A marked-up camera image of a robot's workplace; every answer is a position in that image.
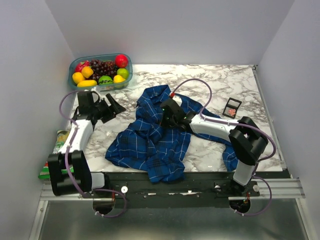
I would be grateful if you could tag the purple grape bunch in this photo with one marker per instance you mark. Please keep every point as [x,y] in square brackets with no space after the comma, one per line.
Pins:
[103,68]

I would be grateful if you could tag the yellow mango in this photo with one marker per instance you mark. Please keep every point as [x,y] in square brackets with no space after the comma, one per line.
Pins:
[87,83]

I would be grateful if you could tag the orange fruit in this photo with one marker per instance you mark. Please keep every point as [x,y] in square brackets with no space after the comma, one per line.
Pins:
[87,72]

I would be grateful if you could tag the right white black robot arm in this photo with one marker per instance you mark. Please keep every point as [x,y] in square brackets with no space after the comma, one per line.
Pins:
[246,139]

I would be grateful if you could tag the yellow lemon left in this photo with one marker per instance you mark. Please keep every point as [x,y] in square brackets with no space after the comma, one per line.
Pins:
[77,77]

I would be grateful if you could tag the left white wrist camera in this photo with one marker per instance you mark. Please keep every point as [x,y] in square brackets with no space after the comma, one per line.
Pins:
[96,90]

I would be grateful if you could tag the clear teal fruit container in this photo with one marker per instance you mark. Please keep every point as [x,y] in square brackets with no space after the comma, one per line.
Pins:
[103,57]

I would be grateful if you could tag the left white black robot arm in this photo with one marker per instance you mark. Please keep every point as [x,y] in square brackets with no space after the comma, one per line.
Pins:
[69,172]

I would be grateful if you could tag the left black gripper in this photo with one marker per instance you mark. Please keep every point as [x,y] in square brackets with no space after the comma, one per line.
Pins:
[112,110]

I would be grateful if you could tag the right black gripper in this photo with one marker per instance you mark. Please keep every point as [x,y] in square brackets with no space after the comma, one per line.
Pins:
[163,122]

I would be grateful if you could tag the yellow lemon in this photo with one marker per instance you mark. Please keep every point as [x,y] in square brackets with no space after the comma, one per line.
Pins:
[118,79]
[77,77]

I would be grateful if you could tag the green lime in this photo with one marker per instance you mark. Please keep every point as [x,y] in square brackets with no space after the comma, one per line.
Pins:
[123,72]

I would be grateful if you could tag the blue plaid shirt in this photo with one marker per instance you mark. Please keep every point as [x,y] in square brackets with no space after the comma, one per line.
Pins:
[147,146]

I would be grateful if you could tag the black front mounting rail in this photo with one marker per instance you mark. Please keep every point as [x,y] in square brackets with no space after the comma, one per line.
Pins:
[134,190]

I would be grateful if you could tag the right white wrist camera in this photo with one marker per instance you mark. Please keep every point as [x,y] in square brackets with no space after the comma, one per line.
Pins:
[176,98]

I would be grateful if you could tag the pink dragon fruit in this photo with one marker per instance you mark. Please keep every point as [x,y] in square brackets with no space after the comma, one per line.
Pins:
[81,65]

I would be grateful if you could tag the green red snack bag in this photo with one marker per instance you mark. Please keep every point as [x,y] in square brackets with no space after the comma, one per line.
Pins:
[61,138]

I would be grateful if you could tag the yellow lemon right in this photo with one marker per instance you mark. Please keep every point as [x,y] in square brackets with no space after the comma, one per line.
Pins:
[118,79]

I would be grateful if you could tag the brooch box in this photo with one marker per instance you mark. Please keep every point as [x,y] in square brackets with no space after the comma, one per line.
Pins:
[231,108]

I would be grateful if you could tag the red apple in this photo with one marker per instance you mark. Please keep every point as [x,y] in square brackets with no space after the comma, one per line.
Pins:
[121,61]

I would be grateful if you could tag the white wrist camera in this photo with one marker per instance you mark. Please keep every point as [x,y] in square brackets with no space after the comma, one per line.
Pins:
[96,90]
[176,98]

